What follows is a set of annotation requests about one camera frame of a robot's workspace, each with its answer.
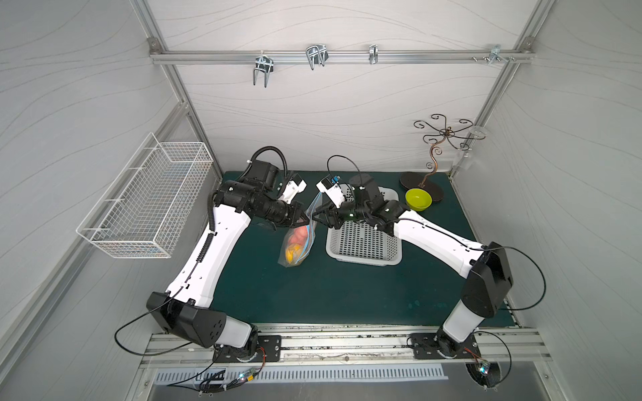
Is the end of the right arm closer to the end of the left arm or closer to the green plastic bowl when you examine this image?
the end of the left arm

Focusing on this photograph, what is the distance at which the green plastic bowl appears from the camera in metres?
1.07

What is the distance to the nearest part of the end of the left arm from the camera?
486 millimetres

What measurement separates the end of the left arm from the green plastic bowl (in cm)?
63

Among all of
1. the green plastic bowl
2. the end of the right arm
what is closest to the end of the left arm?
the end of the right arm
